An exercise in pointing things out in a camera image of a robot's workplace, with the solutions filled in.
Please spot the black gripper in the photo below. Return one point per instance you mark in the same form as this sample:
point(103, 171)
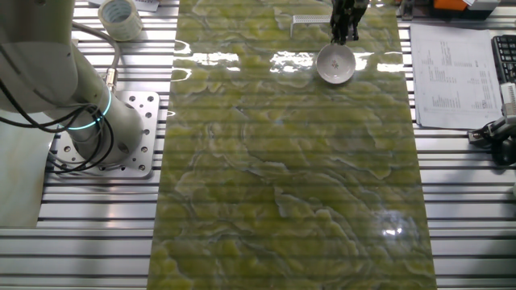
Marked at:
point(348, 9)

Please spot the white plate with flower print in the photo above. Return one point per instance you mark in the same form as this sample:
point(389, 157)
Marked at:
point(336, 72)

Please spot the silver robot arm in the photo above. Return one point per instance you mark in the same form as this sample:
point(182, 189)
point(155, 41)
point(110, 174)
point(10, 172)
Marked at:
point(36, 60)

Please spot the white mesh rack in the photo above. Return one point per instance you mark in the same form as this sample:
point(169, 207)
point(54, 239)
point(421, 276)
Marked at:
point(308, 19)

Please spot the orange box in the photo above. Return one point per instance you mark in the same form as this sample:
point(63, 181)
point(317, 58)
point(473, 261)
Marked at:
point(449, 4)

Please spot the printed table paper stack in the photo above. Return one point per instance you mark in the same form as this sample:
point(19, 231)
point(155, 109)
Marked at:
point(455, 80)

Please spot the grey box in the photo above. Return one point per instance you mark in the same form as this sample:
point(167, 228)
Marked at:
point(483, 4)

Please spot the black keyboard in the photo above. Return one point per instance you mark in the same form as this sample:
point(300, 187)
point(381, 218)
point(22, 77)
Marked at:
point(506, 56)

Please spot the grey metal clamp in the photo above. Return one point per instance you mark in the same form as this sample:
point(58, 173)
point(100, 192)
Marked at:
point(489, 131)

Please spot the silver mesh-covered device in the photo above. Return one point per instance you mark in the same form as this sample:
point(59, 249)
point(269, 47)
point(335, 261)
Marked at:
point(510, 100)

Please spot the green marble pattern mat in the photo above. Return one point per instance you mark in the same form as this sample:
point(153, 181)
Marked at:
point(250, 181)

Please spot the black round object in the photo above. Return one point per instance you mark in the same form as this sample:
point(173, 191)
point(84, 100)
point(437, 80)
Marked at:
point(504, 152)

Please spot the clear packing tape roll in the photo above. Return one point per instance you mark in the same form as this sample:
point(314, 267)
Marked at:
point(121, 22)

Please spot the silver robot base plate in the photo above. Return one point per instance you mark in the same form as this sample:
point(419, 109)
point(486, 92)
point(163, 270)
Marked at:
point(147, 121)

